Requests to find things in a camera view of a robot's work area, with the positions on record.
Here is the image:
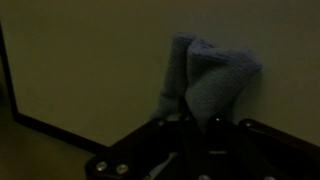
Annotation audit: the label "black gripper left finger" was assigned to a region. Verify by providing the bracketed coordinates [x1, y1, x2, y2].
[84, 114, 188, 180]

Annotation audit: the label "black framed whiteboard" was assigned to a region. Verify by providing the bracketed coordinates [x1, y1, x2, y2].
[0, 0, 320, 158]

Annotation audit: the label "grey towel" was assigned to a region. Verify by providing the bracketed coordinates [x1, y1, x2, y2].
[149, 32, 264, 134]

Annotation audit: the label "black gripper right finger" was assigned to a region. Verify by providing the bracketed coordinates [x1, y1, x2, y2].
[199, 115, 320, 180]

